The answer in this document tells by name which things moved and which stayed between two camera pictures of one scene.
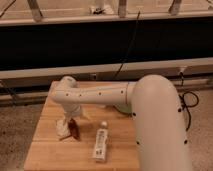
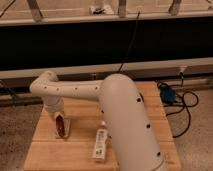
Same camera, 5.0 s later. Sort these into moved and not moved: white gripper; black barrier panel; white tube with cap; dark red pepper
Moved: dark red pepper; white gripper
Not moved: black barrier panel; white tube with cap
